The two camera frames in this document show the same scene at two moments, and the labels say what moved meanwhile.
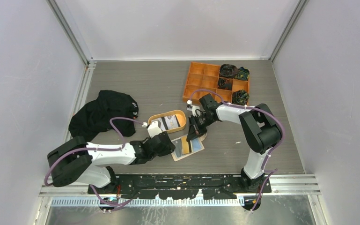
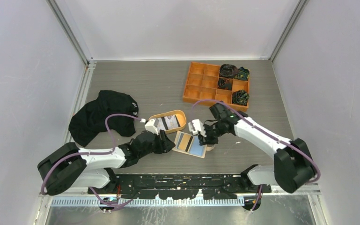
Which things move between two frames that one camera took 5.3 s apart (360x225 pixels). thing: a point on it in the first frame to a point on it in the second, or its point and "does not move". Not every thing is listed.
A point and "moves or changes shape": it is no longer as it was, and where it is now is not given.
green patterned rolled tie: (243, 73) does not move
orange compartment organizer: (202, 76) does not move
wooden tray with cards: (184, 148) moves or changes shape
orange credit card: (185, 147) moves or changes shape
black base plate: (182, 187) does not move
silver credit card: (171, 122) does not move
